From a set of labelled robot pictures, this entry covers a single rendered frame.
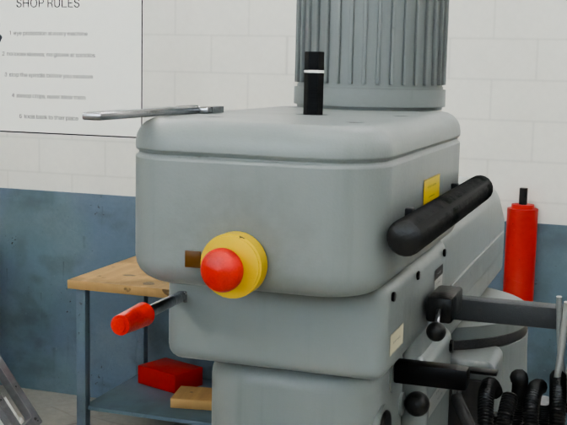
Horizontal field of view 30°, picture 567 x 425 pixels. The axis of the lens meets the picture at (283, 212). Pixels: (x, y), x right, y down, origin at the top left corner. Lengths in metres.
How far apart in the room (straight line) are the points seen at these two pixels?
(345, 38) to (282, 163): 0.40
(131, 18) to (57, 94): 0.63
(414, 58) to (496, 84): 4.04
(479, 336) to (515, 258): 3.65
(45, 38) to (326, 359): 5.27
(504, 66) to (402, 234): 4.42
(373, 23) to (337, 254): 0.44
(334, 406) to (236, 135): 0.32
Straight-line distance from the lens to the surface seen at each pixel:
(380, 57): 1.32
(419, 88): 1.34
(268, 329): 1.09
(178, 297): 1.10
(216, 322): 1.11
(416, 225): 0.96
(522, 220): 5.25
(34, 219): 6.34
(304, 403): 1.14
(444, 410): 1.45
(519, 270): 5.29
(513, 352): 1.71
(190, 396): 5.43
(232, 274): 0.94
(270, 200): 0.96
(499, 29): 5.37
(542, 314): 1.45
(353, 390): 1.13
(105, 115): 0.97
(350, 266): 0.96
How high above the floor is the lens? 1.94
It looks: 8 degrees down
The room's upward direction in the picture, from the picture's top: 1 degrees clockwise
